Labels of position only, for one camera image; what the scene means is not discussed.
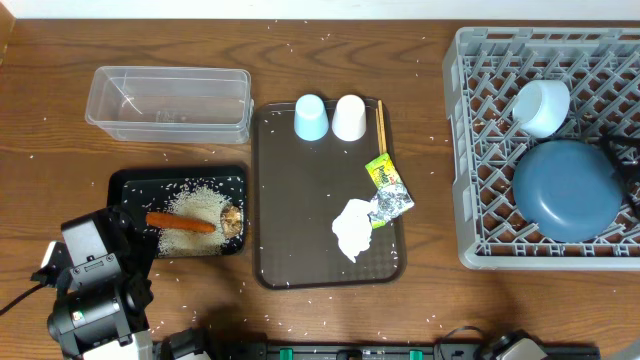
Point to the dark blue plate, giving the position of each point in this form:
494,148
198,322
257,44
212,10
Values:
568,189

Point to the light blue rice bowl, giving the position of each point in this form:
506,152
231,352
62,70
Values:
541,107

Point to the green foil snack wrapper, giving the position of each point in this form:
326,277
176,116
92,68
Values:
392,198

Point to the white napkin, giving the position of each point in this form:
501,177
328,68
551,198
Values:
353,228

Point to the orange carrot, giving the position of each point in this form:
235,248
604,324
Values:
172,221

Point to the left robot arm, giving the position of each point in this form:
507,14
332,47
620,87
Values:
100,273

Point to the grey dishwasher rack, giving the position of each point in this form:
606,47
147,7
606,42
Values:
484,69

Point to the black waste tray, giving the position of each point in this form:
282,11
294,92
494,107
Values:
141,191

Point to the wooden chopstick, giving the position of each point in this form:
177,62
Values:
379,134
380,106

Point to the pale pink cup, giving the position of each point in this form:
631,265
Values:
349,119

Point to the light blue cup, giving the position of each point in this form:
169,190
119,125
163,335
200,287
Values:
310,118

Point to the brown serving tray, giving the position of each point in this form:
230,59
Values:
300,188

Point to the brown food scrap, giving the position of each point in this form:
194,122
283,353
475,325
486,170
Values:
231,219

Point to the white rice pile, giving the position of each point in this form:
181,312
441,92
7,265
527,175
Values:
200,203

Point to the clear plastic bin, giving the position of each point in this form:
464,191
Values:
171,104

